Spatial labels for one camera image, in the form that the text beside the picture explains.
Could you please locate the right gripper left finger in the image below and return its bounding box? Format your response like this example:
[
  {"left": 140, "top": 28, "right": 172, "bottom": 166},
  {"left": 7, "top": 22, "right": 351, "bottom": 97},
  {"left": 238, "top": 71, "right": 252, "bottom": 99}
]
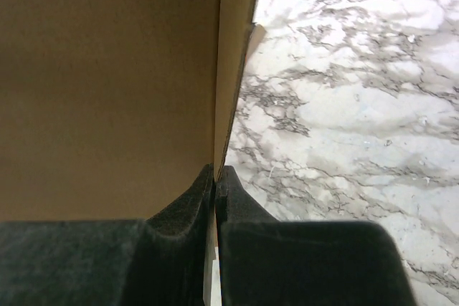
[{"left": 1, "top": 165, "right": 214, "bottom": 305}]

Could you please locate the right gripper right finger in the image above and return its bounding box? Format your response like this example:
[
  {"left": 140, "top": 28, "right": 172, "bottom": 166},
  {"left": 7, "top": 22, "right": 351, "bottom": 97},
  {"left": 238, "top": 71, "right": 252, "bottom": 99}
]
[{"left": 215, "top": 166, "right": 416, "bottom": 306}]

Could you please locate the brown cardboard box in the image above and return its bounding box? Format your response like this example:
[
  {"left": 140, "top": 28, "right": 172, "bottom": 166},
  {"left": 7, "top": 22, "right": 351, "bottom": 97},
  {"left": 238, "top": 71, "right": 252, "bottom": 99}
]
[{"left": 0, "top": 0, "right": 266, "bottom": 300}]

